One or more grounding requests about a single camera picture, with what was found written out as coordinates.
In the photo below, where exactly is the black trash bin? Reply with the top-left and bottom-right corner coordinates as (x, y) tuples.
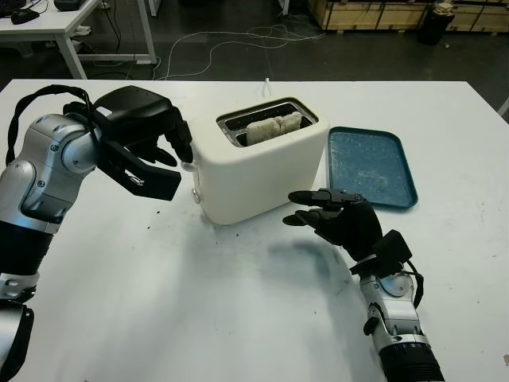
(417, 2), (454, 45)

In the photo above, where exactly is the white office desk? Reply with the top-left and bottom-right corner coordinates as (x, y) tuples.
(0, 0), (157, 80)

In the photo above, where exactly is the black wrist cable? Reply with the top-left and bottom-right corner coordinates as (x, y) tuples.
(399, 260), (425, 307)
(6, 84), (103, 168)

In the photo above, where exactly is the blue plastic tray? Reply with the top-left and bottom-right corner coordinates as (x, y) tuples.
(326, 126), (418, 210)

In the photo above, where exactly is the white cable on floor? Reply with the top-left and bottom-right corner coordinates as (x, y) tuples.
(164, 24), (325, 80)

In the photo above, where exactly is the black computer mouse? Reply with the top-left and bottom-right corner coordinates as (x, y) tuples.
(10, 10), (41, 24)

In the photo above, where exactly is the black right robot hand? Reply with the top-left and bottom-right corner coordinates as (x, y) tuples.
(282, 189), (383, 263)

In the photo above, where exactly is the slice of white bread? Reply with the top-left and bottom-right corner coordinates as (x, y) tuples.
(246, 111), (303, 145)

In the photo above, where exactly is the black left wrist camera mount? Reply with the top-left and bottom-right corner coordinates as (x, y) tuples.
(97, 138), (182, 201)

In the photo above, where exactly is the black electronic device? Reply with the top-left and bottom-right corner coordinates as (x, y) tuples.
(53, 0), (87, 12)

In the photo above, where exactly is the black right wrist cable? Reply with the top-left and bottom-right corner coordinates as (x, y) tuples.
(399, 260), (425, 307)

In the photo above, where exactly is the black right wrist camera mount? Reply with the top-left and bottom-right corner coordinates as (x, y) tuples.
(371, 229), (414, 278)

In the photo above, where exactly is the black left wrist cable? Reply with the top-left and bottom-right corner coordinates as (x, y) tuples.
(6, 84), (103, 168)

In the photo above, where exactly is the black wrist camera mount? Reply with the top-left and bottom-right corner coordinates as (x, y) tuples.
(97, 138), (182, 201)
(371, 229), (414, 278)

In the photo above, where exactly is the cream two-slot toaster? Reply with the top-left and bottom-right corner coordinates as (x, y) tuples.
(181, 96), (329, 226)

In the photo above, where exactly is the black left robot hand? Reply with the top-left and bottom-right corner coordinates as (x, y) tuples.
(93, 85), (196, 167)

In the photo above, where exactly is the wooden shipping crate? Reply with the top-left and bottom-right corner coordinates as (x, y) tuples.
(305, 0), (509, 36)

